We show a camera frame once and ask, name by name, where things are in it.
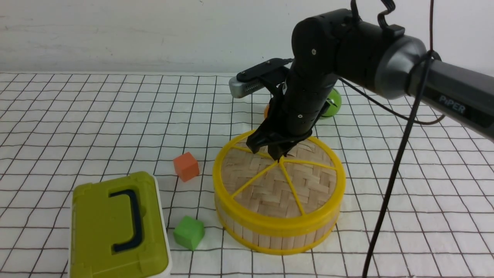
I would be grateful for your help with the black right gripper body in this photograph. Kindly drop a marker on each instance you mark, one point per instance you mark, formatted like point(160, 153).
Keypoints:
point(292, 116)

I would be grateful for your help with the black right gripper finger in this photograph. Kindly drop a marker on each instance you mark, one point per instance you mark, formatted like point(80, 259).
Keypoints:
point(256, 141)
point(280, 148)

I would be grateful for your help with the yellow bamboo steamer lid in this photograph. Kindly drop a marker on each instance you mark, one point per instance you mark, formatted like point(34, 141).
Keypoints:
point(278, 207)

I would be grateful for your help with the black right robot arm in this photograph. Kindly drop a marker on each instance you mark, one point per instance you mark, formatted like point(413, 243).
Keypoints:
point(384, 60)

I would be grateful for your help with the green toy apple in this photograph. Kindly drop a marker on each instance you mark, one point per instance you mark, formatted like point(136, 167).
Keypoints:
point(334, 102)

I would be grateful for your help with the orange toy fruit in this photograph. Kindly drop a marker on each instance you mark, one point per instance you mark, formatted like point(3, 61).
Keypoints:
point(266, 111)

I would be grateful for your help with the orange cube block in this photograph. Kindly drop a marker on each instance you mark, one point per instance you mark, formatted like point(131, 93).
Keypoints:
point(186, 167)

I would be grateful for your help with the green cube block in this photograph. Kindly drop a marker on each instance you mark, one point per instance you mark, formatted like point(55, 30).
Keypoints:
point(189, 233)

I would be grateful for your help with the green lidded storage box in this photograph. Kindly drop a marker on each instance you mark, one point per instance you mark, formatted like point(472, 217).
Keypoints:
point(118, 231)

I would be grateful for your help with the white grid tablecloth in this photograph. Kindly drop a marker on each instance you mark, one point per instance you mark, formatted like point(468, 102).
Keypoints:
point(61, 130)

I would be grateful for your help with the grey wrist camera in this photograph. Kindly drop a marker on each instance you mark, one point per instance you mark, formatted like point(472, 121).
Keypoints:
point(267, 74)

